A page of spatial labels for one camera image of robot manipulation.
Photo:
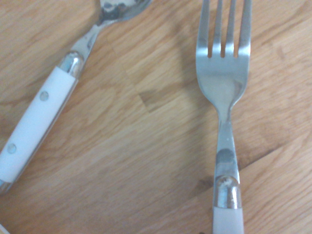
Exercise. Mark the white plate with gold rim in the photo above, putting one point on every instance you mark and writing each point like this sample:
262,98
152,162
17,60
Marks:
2,230

